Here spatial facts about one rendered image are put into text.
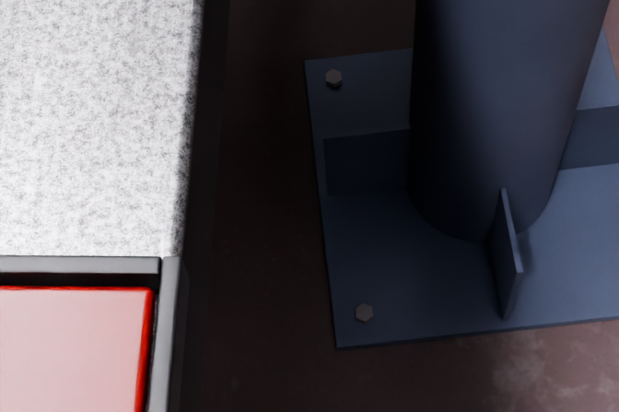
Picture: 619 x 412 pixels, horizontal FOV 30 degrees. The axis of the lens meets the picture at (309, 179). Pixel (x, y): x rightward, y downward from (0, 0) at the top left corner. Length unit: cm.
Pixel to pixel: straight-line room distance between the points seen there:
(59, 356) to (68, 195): 6
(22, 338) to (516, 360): 101
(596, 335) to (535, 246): 12
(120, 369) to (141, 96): 10
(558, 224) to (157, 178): 103
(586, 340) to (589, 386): 5
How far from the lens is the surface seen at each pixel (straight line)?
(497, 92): 105
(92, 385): 33
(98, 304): 34
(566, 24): 98
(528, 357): 131
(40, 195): 37
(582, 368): 132
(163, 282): 33
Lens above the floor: 124
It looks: 63 degrees down
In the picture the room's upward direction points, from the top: 6 degrees counter-clockwise
